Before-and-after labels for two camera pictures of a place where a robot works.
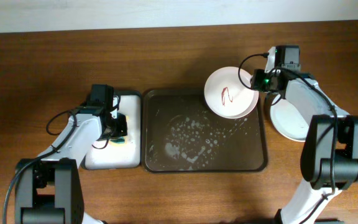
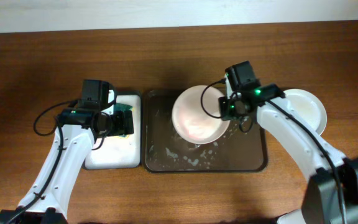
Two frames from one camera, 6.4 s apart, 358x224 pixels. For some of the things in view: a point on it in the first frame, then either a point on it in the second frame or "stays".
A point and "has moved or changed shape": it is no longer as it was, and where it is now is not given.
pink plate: x=227 y=96 has moved or changed shape
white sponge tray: x=124 y=152 stays
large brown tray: x=181 y=133 stays
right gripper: x=257 y=76 → x=224 y=114
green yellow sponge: x=120 y=140 → x=118 y=107
